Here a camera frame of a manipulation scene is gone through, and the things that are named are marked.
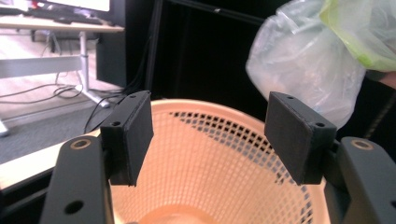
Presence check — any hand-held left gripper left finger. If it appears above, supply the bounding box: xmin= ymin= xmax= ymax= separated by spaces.
xmin=100 ymin=90 xmax=155 ymax=188

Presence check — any peach mesh plastic wastebasket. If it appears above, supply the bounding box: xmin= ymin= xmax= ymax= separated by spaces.
xmin=108 ymin=98 xmax=332 ymax=224

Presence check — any white desk frame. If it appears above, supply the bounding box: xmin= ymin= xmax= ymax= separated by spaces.
xmin=0 ymin=15 xmax=126 ymax=138

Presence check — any translucent plastic trash bag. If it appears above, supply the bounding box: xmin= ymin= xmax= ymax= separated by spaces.
xmin=245 ymin=0 xmax=396 ymax=129

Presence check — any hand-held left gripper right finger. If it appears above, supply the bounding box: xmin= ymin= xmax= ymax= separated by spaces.
xmin=263 ymin=91 xmax=338 ymax=187

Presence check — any bundle of black floor cables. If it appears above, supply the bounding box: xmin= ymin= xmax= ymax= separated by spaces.
xmin=0 ymin=31 xmax=132 ymax=135

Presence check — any computer monitor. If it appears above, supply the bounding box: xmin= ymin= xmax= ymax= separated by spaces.
xmin=36 ymin=0 xmax=127 ymax=28

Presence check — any black keyboard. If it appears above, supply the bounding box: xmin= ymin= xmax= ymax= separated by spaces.
xmin=0 ymin=7 xmax=105 ymax=26

